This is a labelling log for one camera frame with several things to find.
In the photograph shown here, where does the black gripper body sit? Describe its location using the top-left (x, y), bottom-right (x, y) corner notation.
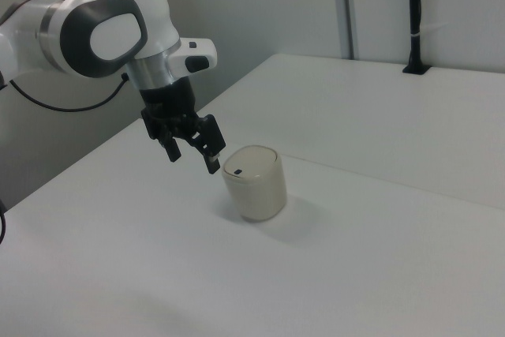
top-left (139, 78), bottom-right (197, 128)

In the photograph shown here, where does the cream trash can lid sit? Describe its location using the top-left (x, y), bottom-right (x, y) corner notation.
top-left (222, 144), bottom-right (280, 185)

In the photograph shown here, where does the small cream trash can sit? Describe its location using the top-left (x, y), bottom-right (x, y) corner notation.
top-left (220, 144), bottom-right (288, 223)

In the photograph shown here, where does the black pole with base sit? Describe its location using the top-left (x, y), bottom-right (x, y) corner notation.
top-left (402, 0), bottom-right (432, 76)

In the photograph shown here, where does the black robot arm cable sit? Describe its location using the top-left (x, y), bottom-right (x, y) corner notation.
top-left (7, 72), bottom-right (131, 112)

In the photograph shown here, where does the black cable at table edge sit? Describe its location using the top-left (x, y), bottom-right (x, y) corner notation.
top-left (0, 197), bottom-right (8, 248)

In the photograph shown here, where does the grey partition post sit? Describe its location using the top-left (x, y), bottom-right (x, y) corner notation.
top-left (338, 0), bottom-right (359, 60)

